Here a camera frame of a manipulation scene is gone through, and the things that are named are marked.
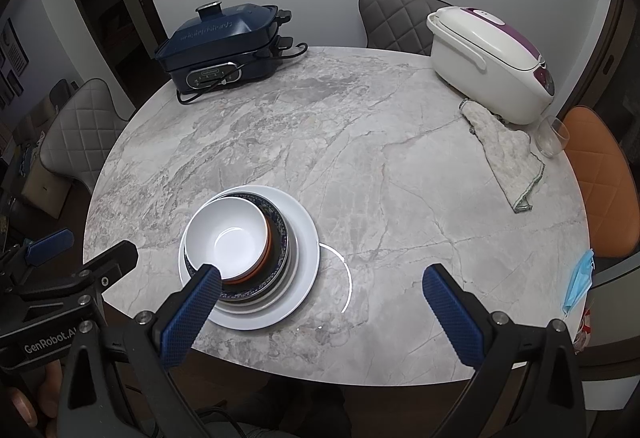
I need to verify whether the person's left hand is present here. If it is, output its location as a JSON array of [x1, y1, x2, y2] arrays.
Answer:
[[7, 358, 66, 425]]

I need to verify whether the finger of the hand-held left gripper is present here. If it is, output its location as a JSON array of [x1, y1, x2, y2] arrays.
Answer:
[[15, 241, 139, 305], [0, 228, 76, 284]]

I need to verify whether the small grey chair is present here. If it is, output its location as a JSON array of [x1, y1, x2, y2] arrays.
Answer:
[[49, 78, 76, 109]]

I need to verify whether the white purple rice cooker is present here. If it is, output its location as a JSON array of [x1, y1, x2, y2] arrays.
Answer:
[[426, 6, 557, 125]]

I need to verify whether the clear drinking glass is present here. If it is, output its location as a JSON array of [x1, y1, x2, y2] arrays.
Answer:
[[537, 115, 571, 159]]

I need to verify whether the dark grey quilted chair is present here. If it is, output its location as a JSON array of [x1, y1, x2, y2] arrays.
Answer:
[[358, 0, 453, 56]]

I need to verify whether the blue face mask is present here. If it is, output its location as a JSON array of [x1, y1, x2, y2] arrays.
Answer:
[[562, 248, 596, 318]]

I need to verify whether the orange bowl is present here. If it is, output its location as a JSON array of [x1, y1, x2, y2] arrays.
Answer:
[[220, 213, 273, 286]]

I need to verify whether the large white plate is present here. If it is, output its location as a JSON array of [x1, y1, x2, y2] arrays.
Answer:
[[178, 185, 321, 330]]

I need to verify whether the orange chair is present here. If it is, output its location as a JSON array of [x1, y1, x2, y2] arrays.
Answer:
[[562, 106, 636, 259]]

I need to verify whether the red white packet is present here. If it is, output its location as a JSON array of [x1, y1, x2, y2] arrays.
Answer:
[[575, 308, 594, 354]]

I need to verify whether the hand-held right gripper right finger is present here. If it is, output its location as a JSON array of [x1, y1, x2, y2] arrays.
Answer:
[[422, 263, 585, 438]]

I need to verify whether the blue floral bowl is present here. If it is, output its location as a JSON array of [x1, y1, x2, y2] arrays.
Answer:
[[184, 198, 292, 306]]

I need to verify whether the white bowl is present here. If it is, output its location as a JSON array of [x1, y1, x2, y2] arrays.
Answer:
[[184, 197, 269, 280]]

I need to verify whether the cluster of framed wall pictures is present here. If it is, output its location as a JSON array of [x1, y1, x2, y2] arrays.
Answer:
[[0, 17, 30, 111]]

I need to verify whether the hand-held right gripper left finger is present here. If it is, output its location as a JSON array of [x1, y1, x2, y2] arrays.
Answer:
[[56, 264, 222, 438]]

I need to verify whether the person's dark clothing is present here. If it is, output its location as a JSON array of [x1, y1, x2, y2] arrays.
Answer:
[[190, 380, 351, 438]]

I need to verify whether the dark blue electric cooker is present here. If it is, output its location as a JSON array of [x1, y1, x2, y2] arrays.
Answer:
[[153, 1, 296, 94]]

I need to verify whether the cardboard box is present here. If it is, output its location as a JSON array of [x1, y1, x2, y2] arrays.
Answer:
[[20, 163, 71, 219]]

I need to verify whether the white dish cloth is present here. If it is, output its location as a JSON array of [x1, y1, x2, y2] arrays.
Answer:
[[459, 99, 546, 213]]

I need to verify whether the light grey quilted chair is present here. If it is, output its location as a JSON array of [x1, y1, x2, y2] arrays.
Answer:
[[41, 78, 136, 196]]

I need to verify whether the dark wooden doorway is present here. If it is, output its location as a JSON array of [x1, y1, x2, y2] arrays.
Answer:
[[57, 0, 168, 109]]

